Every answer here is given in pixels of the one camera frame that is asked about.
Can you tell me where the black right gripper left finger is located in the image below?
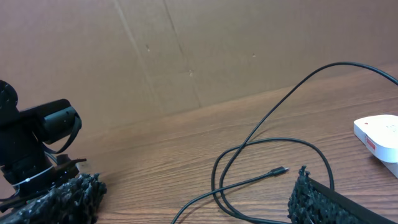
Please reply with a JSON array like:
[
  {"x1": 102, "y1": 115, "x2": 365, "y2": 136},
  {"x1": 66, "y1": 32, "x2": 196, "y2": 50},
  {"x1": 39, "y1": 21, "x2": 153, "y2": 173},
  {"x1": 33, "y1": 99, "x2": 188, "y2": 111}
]
[{"x1": 1, "y1": 174, "x2": 107, "y2": 224}]

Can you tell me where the white power strip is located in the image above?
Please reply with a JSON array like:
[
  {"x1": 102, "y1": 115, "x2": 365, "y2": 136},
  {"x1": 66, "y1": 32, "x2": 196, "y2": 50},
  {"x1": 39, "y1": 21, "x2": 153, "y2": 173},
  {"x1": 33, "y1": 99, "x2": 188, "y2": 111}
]
[{"x1": 353, "y1": 114, "x2": 398, "y2": 177}]

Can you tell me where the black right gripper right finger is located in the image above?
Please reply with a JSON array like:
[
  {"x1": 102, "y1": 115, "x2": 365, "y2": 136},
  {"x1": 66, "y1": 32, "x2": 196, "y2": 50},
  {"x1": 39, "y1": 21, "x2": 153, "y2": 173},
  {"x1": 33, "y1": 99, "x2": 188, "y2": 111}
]
[{"x1": 288, "y1": 166, "x2": 395, "y2": 224}]

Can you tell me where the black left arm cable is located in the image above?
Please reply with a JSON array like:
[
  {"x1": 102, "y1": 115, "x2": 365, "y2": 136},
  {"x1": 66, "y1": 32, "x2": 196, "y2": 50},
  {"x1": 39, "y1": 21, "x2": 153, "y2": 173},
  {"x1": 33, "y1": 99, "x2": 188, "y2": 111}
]
[{"x1": 40, "y1": 114, "x2": 82, "y2": 164}]

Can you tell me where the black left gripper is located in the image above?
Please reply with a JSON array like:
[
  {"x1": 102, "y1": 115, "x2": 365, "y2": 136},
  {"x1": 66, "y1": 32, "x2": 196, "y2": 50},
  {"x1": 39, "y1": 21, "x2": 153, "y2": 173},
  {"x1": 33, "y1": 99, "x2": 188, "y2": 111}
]
[{"x1": 1, "y1": 154, "x2": 87, "y2": 212}]

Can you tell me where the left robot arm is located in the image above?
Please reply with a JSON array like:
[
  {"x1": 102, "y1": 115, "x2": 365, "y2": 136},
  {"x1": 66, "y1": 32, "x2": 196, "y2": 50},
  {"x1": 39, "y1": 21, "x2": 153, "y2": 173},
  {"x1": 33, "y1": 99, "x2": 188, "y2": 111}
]
[{"x1": 1, "y1": 81, "x2": 82, "y2": 212}]

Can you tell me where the black USB charging cable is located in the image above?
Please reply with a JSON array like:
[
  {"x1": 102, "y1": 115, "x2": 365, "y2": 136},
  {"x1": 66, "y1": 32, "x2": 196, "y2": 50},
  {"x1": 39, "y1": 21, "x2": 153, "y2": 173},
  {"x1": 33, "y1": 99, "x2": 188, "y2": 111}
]
[{"x1": 170, "y1": 61, "x2": 398, "y2": 224}]

